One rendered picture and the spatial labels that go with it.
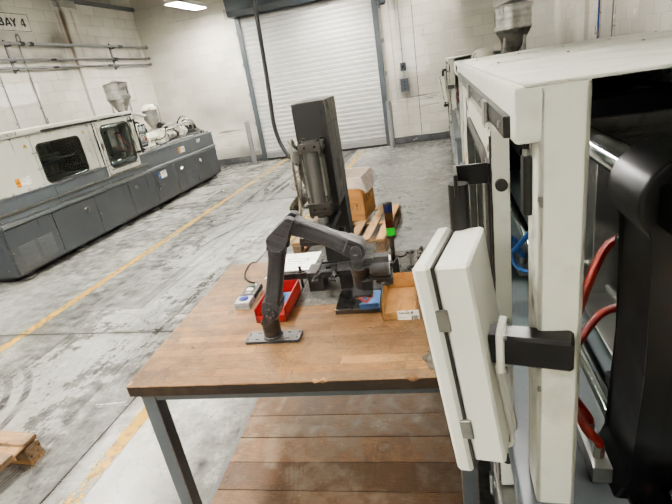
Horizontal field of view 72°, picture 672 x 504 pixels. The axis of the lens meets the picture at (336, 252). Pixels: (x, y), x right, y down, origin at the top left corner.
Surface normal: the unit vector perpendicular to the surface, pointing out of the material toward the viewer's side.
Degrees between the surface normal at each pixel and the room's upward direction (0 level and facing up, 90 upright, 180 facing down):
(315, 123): 90
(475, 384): 90
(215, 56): 90
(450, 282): 90
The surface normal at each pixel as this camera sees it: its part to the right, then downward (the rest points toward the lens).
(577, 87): -0.21, 0.38
